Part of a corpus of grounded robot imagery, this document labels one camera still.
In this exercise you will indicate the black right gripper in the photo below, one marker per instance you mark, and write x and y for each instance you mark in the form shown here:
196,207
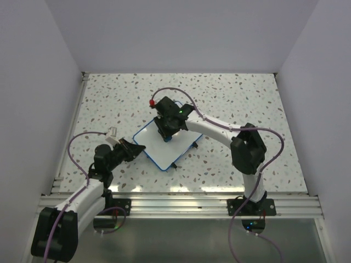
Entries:
165,131

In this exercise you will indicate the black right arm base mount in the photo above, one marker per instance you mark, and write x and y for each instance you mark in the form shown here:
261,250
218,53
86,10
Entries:
264,207

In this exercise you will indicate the aluminium table edge rail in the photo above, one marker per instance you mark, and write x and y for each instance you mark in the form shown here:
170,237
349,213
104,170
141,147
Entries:
62,160

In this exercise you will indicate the blue framed whiteboard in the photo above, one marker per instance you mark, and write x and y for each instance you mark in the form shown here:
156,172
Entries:
161,153

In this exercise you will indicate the blue foam whiteboard eraser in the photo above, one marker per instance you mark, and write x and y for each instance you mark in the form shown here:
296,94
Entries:
167,139

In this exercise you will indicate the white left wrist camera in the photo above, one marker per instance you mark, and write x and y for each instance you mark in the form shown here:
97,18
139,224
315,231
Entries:
111,136

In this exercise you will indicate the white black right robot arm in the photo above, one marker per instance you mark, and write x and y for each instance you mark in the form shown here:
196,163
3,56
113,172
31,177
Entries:
245,143

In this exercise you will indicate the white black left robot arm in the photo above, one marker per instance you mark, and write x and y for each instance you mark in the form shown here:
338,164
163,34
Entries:
59,228

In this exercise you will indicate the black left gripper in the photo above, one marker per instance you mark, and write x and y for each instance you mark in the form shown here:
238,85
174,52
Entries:
131,151

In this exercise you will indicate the front aluminium frame rail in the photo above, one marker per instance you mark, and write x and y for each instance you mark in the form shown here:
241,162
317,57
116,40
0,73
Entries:
214,206

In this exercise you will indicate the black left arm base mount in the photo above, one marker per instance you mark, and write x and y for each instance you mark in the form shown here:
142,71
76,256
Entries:
118,204

